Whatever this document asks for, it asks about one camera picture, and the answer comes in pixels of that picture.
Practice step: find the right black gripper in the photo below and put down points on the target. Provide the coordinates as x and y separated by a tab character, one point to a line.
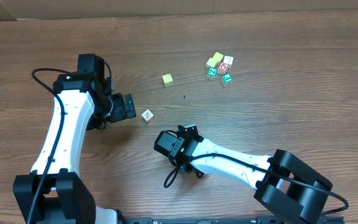
188	130

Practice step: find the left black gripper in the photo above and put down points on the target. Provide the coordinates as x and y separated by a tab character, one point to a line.
129	107

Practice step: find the white block red drawing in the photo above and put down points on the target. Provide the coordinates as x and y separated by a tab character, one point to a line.
148	116

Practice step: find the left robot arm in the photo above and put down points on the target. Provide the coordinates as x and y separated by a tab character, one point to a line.
83	100

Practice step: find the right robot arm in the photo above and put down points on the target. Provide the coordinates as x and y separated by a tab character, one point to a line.
285	185

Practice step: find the lone yellow block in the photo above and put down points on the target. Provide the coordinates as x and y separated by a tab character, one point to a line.
167	80

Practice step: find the green E block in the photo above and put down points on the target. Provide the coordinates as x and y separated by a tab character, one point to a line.
226	80

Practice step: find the green Z block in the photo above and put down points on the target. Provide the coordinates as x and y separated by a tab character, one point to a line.
211	73

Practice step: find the yellow block front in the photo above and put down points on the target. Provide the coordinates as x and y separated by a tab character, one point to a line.
211	63

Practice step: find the yellow block rear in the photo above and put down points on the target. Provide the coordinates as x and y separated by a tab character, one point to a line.
218	56

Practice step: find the white block in cluster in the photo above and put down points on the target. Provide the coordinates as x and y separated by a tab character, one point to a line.
228	60

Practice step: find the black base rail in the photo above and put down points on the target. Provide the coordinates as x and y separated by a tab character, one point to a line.
264	219

